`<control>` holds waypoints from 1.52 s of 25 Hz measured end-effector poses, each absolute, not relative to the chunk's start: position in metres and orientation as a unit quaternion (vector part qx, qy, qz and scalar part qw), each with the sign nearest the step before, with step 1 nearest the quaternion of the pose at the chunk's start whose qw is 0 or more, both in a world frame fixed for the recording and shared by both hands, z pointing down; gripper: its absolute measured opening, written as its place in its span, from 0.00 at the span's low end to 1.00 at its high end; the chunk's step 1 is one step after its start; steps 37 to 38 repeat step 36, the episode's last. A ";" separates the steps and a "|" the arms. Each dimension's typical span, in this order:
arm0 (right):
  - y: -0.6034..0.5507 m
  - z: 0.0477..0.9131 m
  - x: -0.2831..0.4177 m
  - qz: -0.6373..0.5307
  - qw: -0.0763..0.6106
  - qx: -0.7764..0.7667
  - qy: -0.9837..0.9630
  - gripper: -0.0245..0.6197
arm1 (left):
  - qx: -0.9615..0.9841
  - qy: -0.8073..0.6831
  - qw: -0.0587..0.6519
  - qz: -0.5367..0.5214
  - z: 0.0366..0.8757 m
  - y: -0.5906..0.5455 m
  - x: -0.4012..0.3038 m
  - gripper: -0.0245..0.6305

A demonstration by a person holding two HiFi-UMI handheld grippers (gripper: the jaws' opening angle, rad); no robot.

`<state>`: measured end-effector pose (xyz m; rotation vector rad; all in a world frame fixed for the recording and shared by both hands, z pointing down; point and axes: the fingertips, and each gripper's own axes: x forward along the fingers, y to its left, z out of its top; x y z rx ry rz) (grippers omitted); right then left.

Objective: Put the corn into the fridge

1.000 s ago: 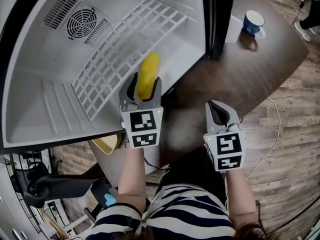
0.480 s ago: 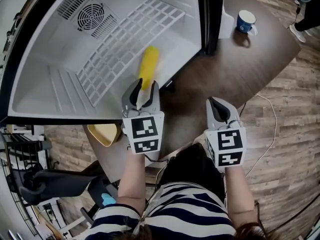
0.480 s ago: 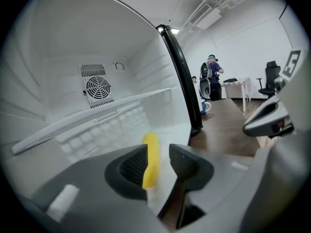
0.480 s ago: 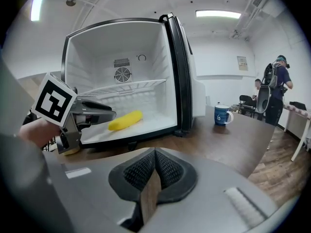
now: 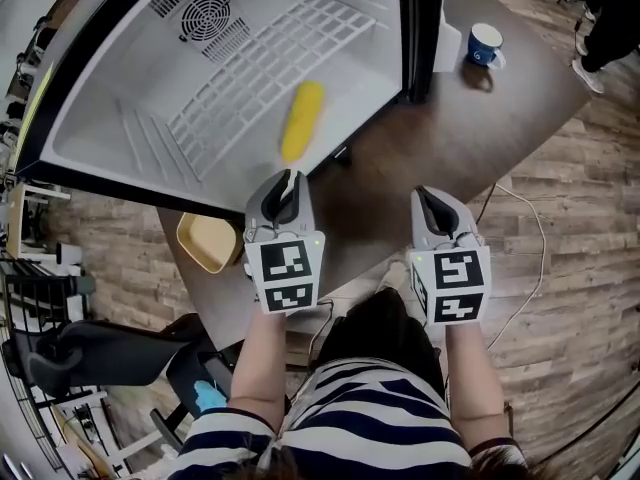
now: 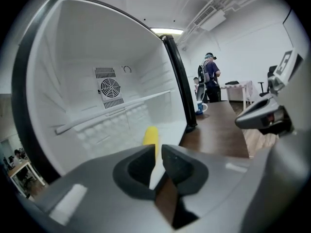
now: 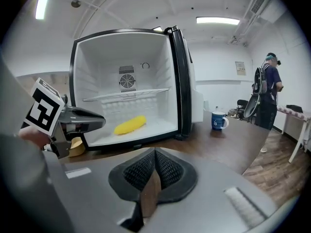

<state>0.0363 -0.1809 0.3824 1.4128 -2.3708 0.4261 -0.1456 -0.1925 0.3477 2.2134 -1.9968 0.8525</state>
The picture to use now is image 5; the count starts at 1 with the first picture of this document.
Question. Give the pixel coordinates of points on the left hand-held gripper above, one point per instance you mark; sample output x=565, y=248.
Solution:
x=285, y=268

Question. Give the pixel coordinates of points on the person's striped shirt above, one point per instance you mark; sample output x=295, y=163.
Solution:
x=375, y=418

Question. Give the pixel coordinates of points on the white side table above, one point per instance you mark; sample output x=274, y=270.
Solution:
x=17, y=218

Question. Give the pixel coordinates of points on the white shelf unit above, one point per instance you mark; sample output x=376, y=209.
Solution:
x=60, y=428

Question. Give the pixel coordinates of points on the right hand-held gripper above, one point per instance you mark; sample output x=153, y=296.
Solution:
x=455, y=283

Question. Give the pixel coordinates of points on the blue cloth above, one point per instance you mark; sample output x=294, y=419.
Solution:
x=207, y=398

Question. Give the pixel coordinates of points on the person's right forearm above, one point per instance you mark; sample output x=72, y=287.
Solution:
x=472, y=383

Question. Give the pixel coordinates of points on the person's beige shoe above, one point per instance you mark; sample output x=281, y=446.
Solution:
x=397, y=273

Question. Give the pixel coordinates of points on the yellow plastic basin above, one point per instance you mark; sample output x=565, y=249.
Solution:
x=205, y=240

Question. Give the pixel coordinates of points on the person's left forearm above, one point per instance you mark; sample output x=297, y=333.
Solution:
x=257, y=368

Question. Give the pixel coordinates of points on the black mini fridge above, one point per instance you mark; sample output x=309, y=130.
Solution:
x=150, y=93

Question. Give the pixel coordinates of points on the blue mug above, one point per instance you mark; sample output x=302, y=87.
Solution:
x=482, y=48

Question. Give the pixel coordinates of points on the black mesh office chair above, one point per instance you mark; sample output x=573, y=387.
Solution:
x=110, y=353

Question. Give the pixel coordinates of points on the yellow corn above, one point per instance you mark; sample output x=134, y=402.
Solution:
x=302, y=118

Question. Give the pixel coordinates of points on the person's black trousers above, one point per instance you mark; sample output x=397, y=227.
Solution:
x=380, y=328

